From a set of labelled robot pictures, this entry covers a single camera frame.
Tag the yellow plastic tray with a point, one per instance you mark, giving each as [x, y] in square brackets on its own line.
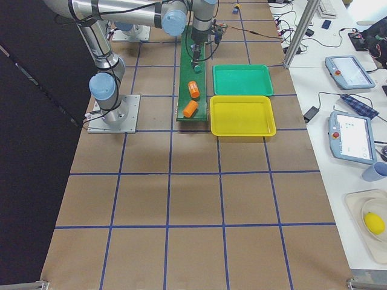
[242, 116]

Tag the far teach pendant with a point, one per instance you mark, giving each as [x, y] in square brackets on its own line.
[348, 73]

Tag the green push button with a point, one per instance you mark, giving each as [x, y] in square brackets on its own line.
[197, 69]

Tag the yellow lemon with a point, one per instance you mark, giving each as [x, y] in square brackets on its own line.
[374, 223]

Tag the blue plaid cloth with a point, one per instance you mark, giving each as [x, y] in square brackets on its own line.
[359, 107]

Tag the labelled orange cylinder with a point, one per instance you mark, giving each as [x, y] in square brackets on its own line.
[193, 88]

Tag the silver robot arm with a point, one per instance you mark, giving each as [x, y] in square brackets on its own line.
[169, 16]
[105, 85]

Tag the teach pendant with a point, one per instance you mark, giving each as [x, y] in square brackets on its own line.
[350, 138]
[348, 73]

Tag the plain orange cylinder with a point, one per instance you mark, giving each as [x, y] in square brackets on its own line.
[190, 109]

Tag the near teach pendant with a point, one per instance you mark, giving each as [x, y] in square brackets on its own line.
[350, 138]

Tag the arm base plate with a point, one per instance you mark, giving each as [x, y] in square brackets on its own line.
[122, 120]
[137, 33]

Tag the beige tray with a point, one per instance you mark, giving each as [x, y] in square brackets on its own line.
[368, 210]

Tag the aluminium frame post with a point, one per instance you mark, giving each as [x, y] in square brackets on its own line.
[305, 19]

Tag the green plastic tray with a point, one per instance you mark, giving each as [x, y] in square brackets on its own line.
[242, 80]

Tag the black power adapter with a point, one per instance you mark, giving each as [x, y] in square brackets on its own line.
[310, 114]

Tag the blue cup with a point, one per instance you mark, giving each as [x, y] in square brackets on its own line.
[375, 172]

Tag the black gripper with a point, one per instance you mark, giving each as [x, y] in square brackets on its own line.
[198, 41]

